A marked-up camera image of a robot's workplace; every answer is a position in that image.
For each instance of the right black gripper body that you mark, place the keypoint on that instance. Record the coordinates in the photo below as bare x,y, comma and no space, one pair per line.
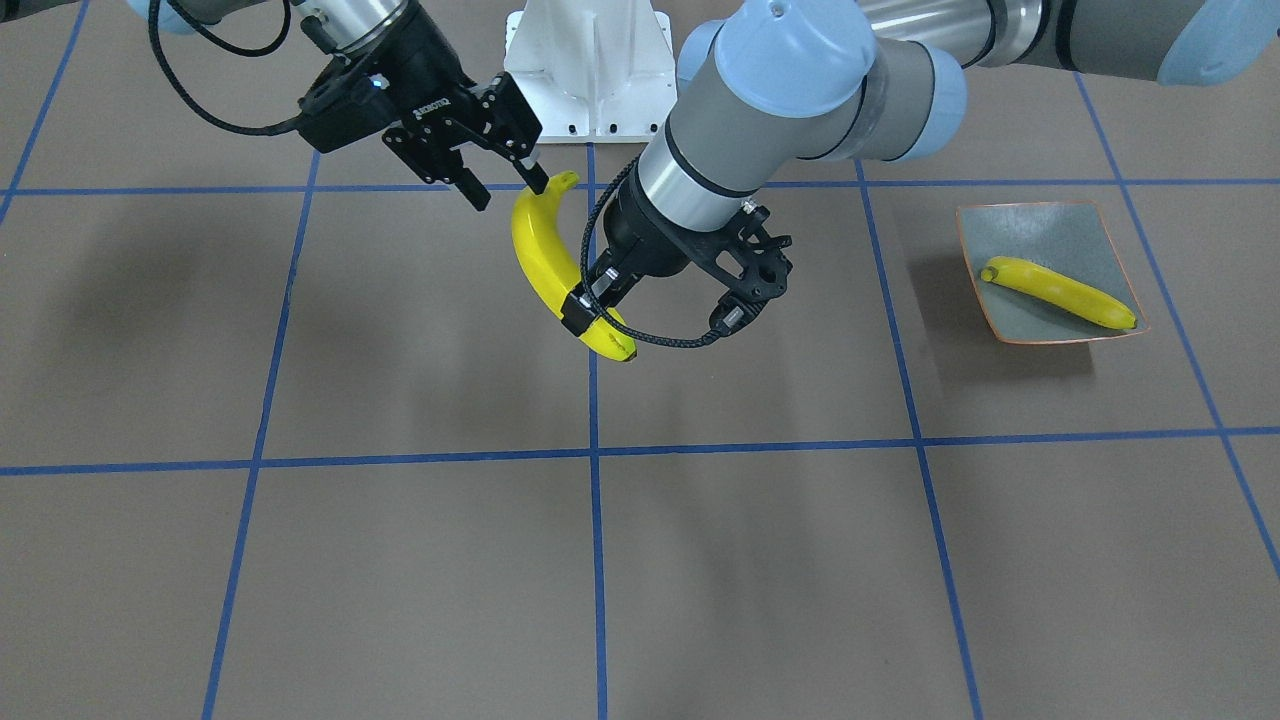
425,85

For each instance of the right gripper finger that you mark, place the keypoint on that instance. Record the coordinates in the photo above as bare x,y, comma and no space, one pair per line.
475,192
532,174

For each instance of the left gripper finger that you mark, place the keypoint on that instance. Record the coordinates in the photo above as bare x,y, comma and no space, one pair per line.
578,310
611,290

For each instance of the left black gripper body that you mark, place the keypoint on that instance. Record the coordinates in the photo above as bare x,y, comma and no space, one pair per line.
648,243

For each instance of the yellow banana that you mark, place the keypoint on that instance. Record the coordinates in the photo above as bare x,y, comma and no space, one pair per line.
554,275
1059,290

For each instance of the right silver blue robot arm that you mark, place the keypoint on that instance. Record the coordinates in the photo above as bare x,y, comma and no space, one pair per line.
344,30

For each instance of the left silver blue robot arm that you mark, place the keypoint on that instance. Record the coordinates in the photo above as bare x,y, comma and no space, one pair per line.
778,81

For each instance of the square grey orange-rimmed plate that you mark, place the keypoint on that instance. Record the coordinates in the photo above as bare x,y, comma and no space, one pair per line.
1070,237

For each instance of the brown paper table cover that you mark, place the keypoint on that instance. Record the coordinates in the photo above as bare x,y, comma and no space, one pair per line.
288,435

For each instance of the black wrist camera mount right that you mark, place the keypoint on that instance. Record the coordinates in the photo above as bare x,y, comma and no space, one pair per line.
349,102

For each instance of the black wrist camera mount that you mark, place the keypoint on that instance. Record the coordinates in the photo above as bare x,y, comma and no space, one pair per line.
349,102
745,259

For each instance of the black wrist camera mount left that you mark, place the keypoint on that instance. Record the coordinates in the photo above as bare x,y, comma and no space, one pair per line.
745,259

